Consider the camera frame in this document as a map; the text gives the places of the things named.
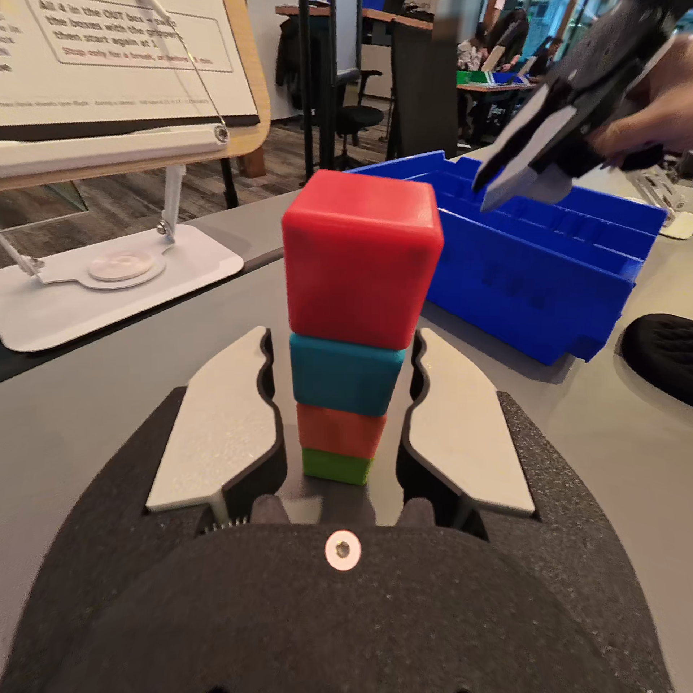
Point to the wooden instruction sign board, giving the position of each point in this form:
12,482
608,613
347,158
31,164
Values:
130,65

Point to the white sign stand base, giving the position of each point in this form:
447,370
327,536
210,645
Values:
108,292

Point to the green magnetic cube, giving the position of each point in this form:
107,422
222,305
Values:
338,467

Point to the orange magnetic cube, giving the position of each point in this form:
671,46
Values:
341,430

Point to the red magnetic cube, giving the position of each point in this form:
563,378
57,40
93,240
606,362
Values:
363,260

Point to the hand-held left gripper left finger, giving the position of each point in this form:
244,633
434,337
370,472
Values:
211,439

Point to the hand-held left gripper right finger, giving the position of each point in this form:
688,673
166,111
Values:
471,439

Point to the black partition panel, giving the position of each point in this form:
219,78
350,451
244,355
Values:
422,87

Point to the teal magnetic cube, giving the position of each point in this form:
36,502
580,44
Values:
347,374

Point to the black textured mat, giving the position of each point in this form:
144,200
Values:
663,357

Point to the person's right hand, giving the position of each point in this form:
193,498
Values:
661,114

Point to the blue plastic bin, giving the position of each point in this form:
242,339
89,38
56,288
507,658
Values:
541,282

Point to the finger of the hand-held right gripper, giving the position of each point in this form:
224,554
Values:
547,184
531,141

